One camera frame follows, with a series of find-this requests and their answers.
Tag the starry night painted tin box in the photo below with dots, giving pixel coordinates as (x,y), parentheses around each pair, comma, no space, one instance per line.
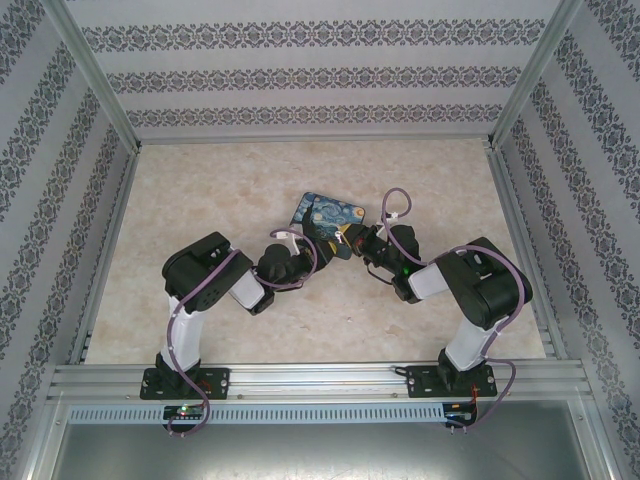
(332,212)

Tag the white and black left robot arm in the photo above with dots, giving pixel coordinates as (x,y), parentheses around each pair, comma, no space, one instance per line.
(187,330)

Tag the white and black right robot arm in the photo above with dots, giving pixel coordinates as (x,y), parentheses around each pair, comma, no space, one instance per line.
(475,330)

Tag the small circuit board green light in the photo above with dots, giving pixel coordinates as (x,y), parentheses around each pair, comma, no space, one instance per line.
(185,411)

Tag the small circuit board blue light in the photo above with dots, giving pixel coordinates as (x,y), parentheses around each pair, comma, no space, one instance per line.
(460,416)

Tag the grey metal panel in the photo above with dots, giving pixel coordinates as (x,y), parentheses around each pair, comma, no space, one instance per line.
(320,455)

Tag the aluminium mounting rail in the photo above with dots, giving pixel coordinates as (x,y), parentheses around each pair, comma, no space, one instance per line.
(320,380)

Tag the aluminium side rail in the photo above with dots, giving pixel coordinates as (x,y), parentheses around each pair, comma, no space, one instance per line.
(525,250)
(107,250)

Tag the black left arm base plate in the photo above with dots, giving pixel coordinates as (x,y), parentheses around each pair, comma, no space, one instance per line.
(217,382)

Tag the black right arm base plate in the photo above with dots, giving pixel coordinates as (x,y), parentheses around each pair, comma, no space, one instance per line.
(425,382)

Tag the aluminium frame post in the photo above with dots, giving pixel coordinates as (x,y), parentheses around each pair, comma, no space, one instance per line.
(537,75)
(90,75)

